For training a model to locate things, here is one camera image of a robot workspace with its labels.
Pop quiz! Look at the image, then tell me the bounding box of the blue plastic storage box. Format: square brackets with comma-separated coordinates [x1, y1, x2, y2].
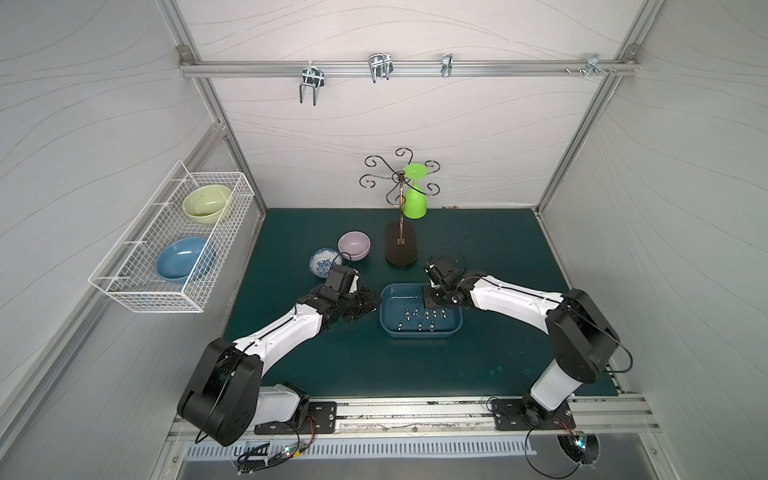
[379, 283, 463, 339]

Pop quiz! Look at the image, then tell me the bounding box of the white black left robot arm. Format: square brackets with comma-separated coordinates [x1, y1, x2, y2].
[177, 287, 381, 446]

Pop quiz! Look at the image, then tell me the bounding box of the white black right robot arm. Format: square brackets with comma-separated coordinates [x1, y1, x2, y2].
[425, 268, 624, 418]

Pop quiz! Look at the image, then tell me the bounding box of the blue floral ceramic bowl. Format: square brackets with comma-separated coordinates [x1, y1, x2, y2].
[308, 248, 343, 279]

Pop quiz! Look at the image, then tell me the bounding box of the pink ceramic bowl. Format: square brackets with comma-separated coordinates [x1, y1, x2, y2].
[337, 231, 371, 262]

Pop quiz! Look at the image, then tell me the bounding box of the copper cup tree stand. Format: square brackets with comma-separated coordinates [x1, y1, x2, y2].
[358, 147, 441, 268]

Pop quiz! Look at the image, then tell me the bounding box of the green plastic goblet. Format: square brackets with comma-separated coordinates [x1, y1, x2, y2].
[403, 164, 428, 220]

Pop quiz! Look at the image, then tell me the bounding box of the light green bowl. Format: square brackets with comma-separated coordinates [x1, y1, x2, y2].
[182, 184, 234, 226]

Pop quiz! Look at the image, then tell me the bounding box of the metal double hook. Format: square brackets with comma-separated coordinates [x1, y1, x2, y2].
[368, 53, 394, 83]
[299, 65, 325, 106]

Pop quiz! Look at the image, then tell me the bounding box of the metal single hook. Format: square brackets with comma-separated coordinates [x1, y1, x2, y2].
[441, 53, 453, 78]

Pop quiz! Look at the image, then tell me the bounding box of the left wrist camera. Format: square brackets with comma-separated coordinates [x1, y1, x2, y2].
[324, 264, 359, 295]

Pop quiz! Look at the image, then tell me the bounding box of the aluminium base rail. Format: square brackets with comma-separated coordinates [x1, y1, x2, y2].
[167, 394, 661, 442]

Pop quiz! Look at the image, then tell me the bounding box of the white slotted cable duct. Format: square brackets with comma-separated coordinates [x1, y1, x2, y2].
[184, 435, 537, 462]

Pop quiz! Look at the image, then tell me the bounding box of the white wire wall basket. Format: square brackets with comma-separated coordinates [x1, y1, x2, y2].
[89, 161, 255, 314]

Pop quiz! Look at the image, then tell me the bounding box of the black cable bundle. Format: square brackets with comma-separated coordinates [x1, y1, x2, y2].
[233, 419, 316, 474]

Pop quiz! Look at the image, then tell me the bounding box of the metal hook bracket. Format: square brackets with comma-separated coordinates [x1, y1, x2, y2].
[564, 54, 618, 79]

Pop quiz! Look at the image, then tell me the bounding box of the aluminium top rail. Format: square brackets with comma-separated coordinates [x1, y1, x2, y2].
[180, 59, 641, 80]

